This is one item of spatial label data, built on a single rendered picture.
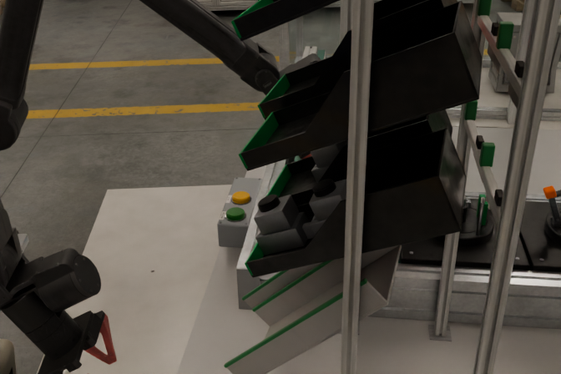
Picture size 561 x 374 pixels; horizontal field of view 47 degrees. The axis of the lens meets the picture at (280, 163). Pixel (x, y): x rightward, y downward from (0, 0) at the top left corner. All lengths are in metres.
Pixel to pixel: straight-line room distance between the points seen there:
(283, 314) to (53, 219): 2.44
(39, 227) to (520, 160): 2.86
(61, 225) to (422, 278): 2.35
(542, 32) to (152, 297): 0.97
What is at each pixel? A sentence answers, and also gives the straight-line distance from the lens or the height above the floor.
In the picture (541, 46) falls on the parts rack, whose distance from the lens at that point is 0.67.
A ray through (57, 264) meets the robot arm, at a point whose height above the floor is 1.22.
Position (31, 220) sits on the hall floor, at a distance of 3.42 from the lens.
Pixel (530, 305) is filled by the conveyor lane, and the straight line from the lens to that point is 1.31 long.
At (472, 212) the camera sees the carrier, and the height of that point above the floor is 0.99.
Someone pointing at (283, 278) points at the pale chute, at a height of 1.08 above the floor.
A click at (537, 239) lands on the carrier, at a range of 1.39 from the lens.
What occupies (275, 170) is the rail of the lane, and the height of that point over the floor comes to 0.95.
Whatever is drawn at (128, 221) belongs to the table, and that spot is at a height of 0.86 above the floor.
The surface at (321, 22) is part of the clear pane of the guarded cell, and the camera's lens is 2.57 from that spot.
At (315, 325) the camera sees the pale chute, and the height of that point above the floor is 1.13.
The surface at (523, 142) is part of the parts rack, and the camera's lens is 0.69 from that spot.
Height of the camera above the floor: 1.71
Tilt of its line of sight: 28 degrees down
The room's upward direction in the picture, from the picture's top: 1 degrees counter-clockwise
